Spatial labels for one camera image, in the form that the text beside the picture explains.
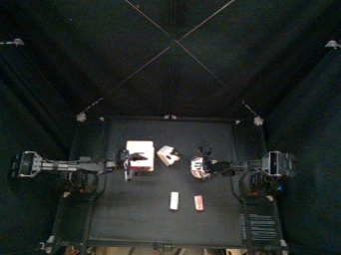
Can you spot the white square box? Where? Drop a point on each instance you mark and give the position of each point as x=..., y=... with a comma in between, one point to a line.
x=141, y=151

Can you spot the yellow toy squash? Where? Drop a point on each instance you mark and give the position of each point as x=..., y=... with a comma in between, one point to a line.
x=197, y=167

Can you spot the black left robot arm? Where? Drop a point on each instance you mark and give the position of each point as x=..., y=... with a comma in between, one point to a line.
x=68, y=165

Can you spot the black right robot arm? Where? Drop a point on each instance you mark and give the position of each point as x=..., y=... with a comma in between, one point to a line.
x=267, y=164

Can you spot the white pink toy cube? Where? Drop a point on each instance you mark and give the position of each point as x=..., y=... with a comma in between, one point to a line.
x=169, y=155

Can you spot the red rectangular block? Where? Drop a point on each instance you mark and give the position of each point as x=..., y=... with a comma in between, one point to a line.
x=199, y=203

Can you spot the white rectangular block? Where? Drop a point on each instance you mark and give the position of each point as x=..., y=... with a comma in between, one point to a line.
x=175, y=201

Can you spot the white printed label plate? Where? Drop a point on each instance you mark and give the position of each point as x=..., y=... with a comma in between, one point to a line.
x=263, y=227

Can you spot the silver frame middle clamp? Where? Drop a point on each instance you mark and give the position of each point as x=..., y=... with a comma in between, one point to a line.
x=169, y=117

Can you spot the silver frame corner clamp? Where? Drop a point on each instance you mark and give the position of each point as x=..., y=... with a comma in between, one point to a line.
x=17, y=42
x=81, y=116
x=332, y=44
x=259, y=121

